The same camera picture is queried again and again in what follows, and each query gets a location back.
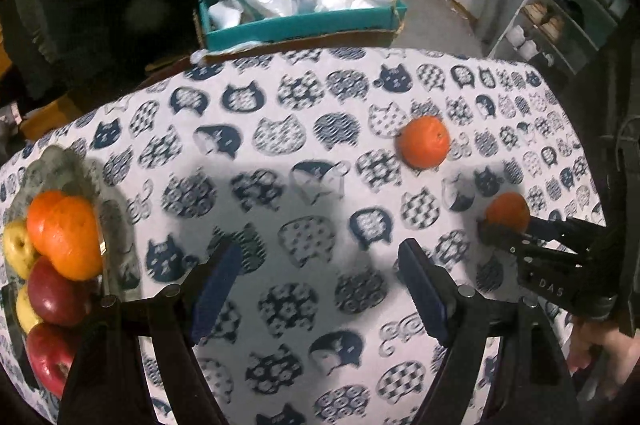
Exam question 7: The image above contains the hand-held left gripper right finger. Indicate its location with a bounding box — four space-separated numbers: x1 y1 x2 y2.
397 239 583 425

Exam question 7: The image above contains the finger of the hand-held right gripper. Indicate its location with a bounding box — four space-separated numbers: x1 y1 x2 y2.
525 215 610 252
477 220 543 258

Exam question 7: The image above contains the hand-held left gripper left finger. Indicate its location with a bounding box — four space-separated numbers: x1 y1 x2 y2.
57 241 243 425

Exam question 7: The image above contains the orange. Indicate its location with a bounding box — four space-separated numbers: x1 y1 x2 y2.
485 192 531 233
27 190 67 256
397 115 451 170
42 196 104 282

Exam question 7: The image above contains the dark glass plate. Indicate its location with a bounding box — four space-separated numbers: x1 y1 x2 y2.
0 145 142 401

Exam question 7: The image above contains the red apple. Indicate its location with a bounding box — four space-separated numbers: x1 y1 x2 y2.
27 256 93 327
26 324 81 398

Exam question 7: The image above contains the yellow apple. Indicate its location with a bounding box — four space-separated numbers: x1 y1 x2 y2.
16 285 46 335
4 220 41 280

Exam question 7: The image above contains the person's right hand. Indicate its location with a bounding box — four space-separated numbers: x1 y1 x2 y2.
567 319 640 402

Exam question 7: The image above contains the cat print tablecloth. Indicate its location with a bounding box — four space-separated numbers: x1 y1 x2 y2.
0 46 608 425

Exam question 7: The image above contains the grey shoe rack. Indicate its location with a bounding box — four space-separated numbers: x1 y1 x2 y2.
487 0 631 77

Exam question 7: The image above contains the teal box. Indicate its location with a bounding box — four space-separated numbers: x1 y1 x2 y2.
194 0 408 52

